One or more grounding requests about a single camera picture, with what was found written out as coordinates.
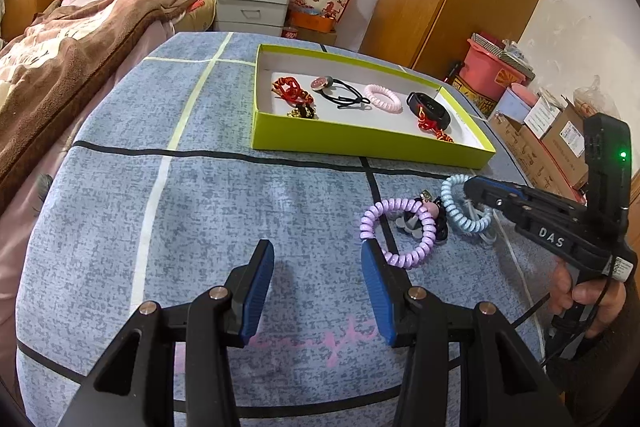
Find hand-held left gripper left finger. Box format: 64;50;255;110
57;238;276;427

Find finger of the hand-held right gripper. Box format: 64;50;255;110
492;199;551;233
462;175;538;208

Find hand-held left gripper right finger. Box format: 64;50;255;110
361;239;576;427

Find light blue spiral hair tie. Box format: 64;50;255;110
440;174;493;235

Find purple spiral hair tie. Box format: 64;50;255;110
360;198;436;269

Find black wristband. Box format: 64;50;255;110
406;91;454;131

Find pink spiral hair tie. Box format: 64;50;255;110
364;83;402;115

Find green cardboard box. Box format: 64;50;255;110
250;43;497;170

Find black hair tie red charm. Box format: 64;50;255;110
311;76;372;110

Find red rope bracelet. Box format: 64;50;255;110
271;77;315;104

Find person's right forearm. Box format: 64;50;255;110
545;287;640;427

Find person's right hand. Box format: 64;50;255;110
547;257;632;340

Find stack of cardboard boxes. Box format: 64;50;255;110
487;89;601;202

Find white tin pink lid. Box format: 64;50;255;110
500;83;541;122

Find yellow patterned box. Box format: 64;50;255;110
450;77;501;118

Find blue checked tablecloth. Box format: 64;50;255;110
15;32;551;427

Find pink plastic bucket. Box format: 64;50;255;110
457;38;528;102

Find pink quilt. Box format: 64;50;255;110
0;72;118;323

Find orange box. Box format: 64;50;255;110
290;9;336;32

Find grey drawer nightstand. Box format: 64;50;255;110
215;0;292;32

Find brown fleece blanket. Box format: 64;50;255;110
0;0;176;212

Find thin pale blue hair ties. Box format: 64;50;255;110
462;202;498;244

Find black hair tie pink ball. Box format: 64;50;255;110
395;189;453;244

